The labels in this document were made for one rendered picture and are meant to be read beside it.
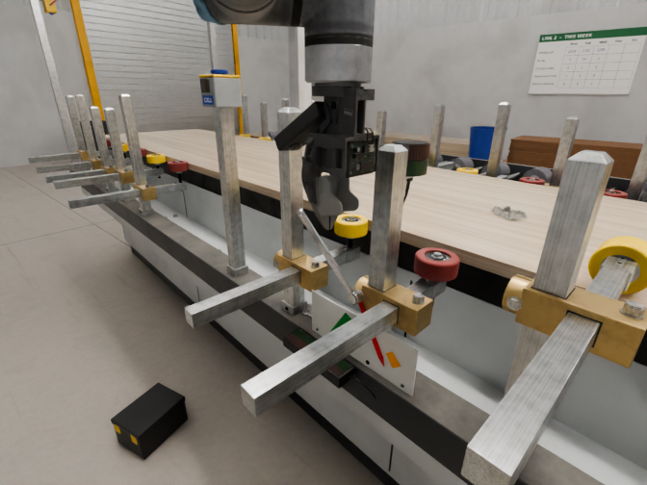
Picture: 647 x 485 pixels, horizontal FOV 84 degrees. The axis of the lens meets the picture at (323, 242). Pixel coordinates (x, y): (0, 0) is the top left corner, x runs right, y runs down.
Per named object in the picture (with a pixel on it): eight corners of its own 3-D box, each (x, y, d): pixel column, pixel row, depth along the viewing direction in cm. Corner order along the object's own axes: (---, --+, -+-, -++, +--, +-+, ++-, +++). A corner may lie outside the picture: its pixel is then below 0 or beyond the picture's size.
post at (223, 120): (235, 277, 101) (219, 107, 84) (226, 271, 105) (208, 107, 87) (248, 272, 104) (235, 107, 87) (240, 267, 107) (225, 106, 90)
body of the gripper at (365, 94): (342, 184, 48) (346, 86, 43) (300, 173, 54) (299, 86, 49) (377, 175, 53) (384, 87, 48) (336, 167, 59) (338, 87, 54)
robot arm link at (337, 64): (290, 47, 47) (341, 53, 54) (291, 88, 49) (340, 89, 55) (339, 41, 41) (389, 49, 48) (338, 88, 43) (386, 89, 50)
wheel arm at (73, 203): (71, 211, 130) (68, 199, 128) (69, 209, 132) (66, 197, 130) (188, 191, 157) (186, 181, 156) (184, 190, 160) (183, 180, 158)
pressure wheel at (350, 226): (367, 268, 86) (370, 222, 82) (334, 268, 86) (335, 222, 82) (363, 253, 94) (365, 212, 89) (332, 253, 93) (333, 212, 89)
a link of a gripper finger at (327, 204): (335, 242, 53) (336, 180, 50) (308, 231, 57) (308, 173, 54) (349, 237, 55) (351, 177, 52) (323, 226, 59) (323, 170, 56)
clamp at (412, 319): (414, 337, 58) (417, 311, 56) (351, 304, 67) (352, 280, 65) (432, 323, 62) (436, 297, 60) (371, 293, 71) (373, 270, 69)
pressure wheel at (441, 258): (437, 322, 66) (446, 267, 61) (401, 305, 71) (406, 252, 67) (458, 306, 71) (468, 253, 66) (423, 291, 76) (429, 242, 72)
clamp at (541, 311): (628, 372, 37) (645, 332, 35) (496, 317, 46) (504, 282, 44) (637, 345, 41) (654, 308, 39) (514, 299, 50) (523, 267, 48)
